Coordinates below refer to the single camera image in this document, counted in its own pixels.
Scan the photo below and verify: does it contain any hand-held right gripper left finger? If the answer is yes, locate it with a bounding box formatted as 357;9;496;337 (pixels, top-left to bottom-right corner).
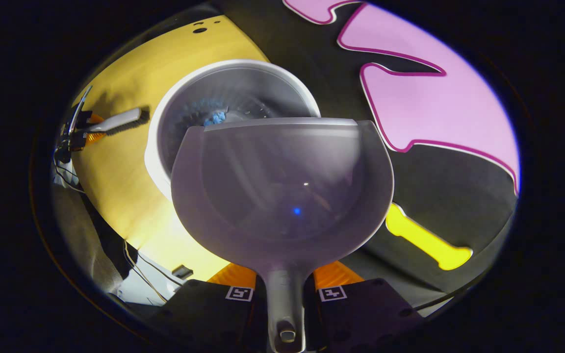
150;262;269;353

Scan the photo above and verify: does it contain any yellow wooden desktop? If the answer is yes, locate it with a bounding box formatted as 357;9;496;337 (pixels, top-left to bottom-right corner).
68;14;271;283

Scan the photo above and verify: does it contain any small grey broom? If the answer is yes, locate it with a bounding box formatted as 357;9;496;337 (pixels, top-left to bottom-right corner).
85;107;151;137

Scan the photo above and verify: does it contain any white ribbed garbage bin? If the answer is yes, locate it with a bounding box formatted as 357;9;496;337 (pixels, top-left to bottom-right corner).
144;59;322;202

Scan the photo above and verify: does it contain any thin black cable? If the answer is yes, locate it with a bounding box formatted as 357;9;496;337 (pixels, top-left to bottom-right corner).
123;239;186;304

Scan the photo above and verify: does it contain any grey plastic dustpan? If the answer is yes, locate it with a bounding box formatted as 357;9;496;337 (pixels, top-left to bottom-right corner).
170;117;395;353

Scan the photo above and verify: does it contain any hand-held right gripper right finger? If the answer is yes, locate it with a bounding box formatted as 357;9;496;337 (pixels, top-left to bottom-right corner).
305;261;424;353

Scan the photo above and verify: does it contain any blue paper scrap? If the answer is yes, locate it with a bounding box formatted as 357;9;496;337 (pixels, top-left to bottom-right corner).
202;111;228;127

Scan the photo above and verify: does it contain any black backdrop cloth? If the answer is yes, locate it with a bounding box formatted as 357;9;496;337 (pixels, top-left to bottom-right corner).
211;0;521;297

